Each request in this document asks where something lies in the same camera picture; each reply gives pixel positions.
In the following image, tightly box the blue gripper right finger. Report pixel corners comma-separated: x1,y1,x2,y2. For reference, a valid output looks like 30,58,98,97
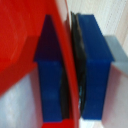
70,12,128,121

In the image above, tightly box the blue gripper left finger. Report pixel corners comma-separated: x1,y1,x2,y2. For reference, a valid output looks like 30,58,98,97
33,14,65,123

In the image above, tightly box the red plastic bowl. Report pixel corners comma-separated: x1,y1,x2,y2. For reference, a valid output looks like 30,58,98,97
0,0,85,128

